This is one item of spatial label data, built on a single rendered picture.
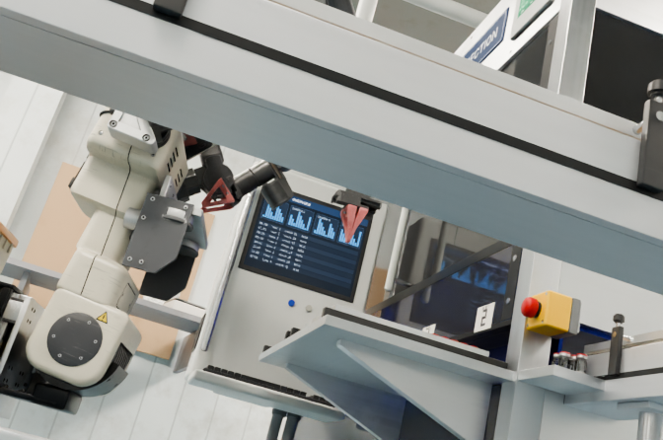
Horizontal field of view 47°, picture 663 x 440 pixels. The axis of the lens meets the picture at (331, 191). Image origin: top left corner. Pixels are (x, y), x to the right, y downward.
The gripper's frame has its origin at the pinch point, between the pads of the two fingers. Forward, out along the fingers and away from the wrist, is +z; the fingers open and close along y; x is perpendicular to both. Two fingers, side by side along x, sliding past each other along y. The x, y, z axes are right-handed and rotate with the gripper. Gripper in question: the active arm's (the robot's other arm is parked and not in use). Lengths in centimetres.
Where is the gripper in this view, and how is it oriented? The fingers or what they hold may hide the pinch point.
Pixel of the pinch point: (348, 239)
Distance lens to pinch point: 163.8
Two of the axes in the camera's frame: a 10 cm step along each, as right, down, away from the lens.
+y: 9.5, 2.8, 1.6
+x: -2.5, 2.9, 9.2
